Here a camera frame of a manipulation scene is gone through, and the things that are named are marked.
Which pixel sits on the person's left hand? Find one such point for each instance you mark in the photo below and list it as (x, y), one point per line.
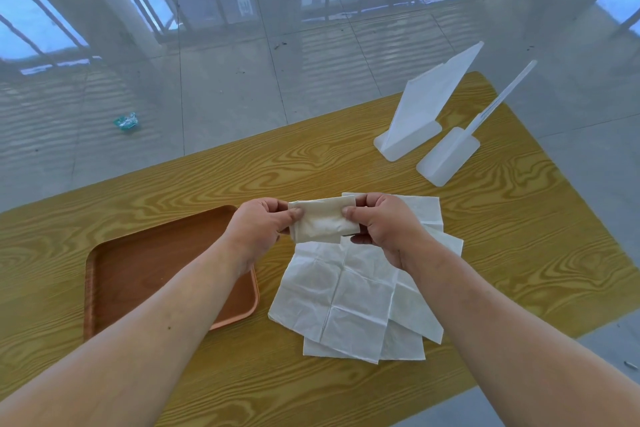
(255, 236)

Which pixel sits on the person's right hand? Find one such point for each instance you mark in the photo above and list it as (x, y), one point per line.
(395, 231)

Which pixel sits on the brown wooden tray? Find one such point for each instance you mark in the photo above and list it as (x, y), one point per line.
(140, 266)

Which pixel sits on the person's right forearm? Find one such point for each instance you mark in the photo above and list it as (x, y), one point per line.
(510, 356)

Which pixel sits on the person's left forearm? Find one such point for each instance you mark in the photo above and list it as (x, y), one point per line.
(110, 356)

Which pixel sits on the white plastic upright stand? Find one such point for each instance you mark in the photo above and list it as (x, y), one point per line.
(415, 111)
(445, 161)

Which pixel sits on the teal crumpled wrapper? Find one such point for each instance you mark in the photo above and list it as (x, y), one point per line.
(125, 121)

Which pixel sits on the grey metal window railing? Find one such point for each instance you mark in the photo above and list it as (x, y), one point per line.
(380, 5)

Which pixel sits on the small grey floor debris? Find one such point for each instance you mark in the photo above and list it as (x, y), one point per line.
(631, 365)

